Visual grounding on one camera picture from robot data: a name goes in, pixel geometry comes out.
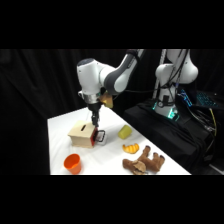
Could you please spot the wooden toy toaster red top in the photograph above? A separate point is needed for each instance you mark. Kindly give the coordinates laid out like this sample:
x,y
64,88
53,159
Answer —
x,y
96,136

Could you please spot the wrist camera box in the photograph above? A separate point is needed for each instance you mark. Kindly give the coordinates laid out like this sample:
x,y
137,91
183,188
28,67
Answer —
x,y
107,100

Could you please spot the orange toy croissant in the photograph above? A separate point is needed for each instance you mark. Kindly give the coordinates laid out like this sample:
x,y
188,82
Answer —
x,y
130,148

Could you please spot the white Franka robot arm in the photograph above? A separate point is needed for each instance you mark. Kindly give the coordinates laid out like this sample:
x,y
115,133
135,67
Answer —
x,y
88,75

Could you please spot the black cloth-covered robot stand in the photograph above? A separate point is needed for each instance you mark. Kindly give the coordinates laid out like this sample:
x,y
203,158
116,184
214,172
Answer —
x,y
160,136

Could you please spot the small green light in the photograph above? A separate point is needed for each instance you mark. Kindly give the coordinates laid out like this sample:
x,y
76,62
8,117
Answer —
x,y
174,115

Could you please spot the black curtain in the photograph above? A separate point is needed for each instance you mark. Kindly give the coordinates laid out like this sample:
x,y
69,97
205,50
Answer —
x,y
33,100

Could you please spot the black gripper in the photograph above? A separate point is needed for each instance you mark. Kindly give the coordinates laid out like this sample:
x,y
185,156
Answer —
x,y
94,107

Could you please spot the light wooden box with slot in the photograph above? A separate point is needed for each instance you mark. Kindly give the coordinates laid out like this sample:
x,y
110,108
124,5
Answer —
x,y
80,135

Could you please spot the orange plastic cup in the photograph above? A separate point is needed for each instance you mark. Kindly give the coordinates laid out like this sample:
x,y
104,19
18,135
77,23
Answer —
x,y
73,163

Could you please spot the white table cloth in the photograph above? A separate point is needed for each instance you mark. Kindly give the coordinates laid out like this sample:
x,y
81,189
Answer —
x,y
100,160

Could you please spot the brown plush animal toy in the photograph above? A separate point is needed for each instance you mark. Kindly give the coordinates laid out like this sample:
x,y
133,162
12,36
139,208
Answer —
x,y
150,163

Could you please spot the blue backlit keyboard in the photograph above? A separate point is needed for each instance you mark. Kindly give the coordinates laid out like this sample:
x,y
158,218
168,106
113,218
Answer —
x,y
206,99

